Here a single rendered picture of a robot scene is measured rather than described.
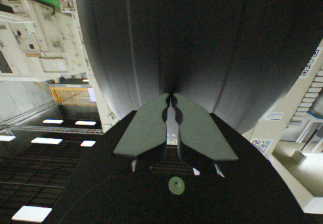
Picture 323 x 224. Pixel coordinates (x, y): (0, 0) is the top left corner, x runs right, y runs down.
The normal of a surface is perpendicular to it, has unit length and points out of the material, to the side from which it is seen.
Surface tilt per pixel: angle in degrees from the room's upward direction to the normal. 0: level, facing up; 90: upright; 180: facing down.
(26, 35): 90
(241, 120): 69
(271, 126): 90
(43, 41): 90
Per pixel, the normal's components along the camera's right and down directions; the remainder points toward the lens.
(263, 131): -0.06, 0.41
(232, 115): -0.06, 0.69
